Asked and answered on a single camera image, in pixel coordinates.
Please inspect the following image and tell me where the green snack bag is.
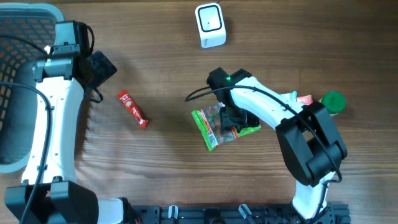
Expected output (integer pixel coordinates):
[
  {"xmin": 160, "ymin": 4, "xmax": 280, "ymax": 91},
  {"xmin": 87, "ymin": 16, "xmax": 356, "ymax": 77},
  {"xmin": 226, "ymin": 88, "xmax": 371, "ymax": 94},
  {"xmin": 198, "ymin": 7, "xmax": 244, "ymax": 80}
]
[{"xmin": 192, "ymin": 103, "xmax": 261, "ymax": 151}]

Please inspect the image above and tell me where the red Nescafe coffee stick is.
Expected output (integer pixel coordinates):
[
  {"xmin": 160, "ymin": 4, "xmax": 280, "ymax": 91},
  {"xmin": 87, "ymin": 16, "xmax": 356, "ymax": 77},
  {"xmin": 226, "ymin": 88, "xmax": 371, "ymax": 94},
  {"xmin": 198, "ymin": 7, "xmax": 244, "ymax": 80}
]
[{"xmin": 118, "ymin": 90, "xmax": 149, "ymax": 129}]

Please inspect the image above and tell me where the light blue snack packet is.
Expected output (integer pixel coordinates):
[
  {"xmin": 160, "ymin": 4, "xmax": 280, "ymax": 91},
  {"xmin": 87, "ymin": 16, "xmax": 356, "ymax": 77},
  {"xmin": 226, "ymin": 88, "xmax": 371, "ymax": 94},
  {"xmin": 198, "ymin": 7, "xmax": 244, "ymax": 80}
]
[{"xmin": 281, "ymin": 91, "xmax": 297, "ymax": 102}]

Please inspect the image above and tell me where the small orange box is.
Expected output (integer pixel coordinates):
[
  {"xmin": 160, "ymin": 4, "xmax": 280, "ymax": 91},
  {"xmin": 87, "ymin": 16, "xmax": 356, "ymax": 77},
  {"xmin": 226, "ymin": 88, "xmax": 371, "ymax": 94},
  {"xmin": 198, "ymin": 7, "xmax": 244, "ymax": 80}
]
[{"xmin": 297, "ymin": 95, "xmax": 313, "ymax": 105}]

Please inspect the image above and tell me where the green lid jar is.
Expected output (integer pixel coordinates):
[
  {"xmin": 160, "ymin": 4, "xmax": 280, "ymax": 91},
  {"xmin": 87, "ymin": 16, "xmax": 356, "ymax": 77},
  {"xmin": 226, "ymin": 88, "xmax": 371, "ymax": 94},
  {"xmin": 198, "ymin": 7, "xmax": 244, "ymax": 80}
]
[{"xmin": 319, "ymin": 91, "xmax": 346, "ymax": 116}]

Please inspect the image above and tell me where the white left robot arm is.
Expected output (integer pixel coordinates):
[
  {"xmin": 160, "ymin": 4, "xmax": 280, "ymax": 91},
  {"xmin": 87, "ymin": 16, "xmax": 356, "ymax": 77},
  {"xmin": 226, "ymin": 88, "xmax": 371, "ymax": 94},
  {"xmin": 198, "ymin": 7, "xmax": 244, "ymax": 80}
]
[{"xmin": 4, "ymin": 50, "xmax": 125, "ymax": 223}]

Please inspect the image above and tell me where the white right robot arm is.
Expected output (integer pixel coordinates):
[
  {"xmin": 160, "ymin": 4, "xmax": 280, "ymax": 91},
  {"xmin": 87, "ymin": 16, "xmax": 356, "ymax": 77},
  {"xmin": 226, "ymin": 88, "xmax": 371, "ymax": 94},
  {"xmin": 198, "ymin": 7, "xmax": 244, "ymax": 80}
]
[{"xmin": 206, "ymin": 68, "xmax": 347, "ymax": 222}]

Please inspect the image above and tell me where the white barcode scanner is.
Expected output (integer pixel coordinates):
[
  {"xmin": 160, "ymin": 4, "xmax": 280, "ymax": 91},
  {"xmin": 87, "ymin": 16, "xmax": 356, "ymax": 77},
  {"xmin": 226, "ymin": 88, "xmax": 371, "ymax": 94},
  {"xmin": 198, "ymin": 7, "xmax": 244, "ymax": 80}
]
[{"xmin": 195, "ymin": 2, "xmax": 226, "ymax": 49}]

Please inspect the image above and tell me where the grey plastic basket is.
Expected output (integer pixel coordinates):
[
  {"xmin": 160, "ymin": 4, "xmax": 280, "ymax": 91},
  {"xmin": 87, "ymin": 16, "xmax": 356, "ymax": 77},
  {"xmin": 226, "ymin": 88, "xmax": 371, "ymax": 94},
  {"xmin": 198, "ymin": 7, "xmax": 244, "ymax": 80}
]
[{"xmin": 1, "ymin": 2, "xmax": 64, "ymax": 174}]

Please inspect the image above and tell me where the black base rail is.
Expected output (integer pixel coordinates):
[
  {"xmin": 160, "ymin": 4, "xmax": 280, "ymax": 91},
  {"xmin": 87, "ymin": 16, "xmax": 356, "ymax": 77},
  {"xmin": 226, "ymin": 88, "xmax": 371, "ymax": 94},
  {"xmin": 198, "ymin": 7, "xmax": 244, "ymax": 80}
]
[{"xmin": 124, "ymin": 202, "xmax": 351, "ymax": 224}]

